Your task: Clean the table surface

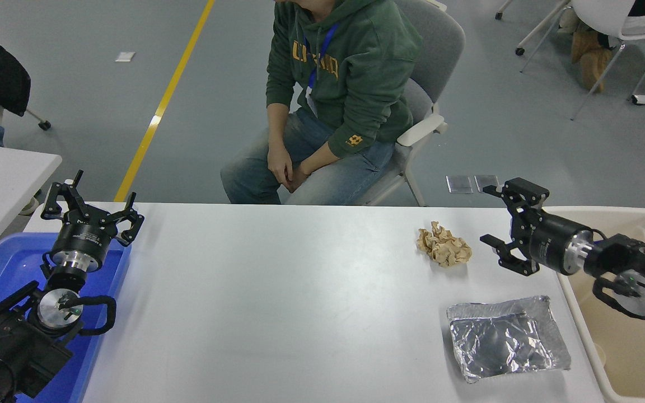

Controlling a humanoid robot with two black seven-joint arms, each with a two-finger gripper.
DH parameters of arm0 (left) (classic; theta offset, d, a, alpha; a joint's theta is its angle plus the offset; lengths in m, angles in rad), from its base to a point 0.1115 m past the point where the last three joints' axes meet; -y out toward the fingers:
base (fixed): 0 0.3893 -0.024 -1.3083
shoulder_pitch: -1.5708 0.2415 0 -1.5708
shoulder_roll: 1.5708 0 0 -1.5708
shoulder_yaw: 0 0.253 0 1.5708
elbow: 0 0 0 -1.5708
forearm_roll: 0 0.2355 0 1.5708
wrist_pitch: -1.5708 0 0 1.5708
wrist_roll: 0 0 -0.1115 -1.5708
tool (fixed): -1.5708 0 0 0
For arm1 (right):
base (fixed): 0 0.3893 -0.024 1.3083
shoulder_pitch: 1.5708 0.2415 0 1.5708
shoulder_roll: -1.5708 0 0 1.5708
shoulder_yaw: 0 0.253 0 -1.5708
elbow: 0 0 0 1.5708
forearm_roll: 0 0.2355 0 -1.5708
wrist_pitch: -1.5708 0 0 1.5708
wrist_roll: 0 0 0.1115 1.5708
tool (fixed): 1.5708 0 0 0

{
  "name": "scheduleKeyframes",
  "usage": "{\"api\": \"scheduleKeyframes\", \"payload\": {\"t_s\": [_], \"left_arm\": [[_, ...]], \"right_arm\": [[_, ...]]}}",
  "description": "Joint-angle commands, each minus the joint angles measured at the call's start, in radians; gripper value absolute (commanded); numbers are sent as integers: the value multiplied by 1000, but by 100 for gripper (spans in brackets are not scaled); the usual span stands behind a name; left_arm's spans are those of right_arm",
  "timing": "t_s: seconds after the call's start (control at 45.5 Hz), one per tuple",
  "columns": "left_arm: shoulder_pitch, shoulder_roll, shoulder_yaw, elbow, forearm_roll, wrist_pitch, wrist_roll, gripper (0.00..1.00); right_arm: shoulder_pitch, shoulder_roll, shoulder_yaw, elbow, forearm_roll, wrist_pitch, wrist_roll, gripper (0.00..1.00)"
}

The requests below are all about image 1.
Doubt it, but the person's right hand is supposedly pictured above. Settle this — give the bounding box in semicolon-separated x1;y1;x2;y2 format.
268;143;295;192

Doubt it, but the white side table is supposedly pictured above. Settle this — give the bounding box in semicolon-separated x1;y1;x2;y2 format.
0;142;63;266

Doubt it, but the person with tan boots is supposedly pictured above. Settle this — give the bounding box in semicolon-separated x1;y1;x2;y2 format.
559;0;645;93

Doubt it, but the chair with black caster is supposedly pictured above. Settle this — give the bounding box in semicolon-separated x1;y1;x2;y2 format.
0;104;53;131

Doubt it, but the white shell chair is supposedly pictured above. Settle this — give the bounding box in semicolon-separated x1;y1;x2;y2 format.
520;0;645;121

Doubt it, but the blue lanyard badge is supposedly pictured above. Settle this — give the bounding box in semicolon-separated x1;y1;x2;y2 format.
303;24;340;118

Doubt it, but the white grey office chair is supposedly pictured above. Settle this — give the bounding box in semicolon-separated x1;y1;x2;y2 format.
350;0;467;207

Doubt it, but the blue plastic tray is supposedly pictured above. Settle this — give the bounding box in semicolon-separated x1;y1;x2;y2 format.
0;232;133;403

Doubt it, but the seated person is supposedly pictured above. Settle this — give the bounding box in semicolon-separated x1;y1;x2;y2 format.
220;0;424;205

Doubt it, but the person's left hand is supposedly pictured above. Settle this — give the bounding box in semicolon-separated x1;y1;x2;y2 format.
288;163;313;194

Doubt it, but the tan paper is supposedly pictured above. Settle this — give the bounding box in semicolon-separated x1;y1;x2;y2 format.
417;221;473;268

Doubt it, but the large pale plastic bin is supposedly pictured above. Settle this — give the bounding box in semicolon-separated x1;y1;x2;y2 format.
544;206;645;403

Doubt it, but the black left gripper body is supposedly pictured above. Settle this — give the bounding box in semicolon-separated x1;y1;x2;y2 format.
51;215;115;259

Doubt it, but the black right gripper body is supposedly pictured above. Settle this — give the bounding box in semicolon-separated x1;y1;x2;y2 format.
523;209;582;274

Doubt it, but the chair base with casters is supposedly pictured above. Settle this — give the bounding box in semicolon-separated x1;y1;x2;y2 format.
495;0;572;57

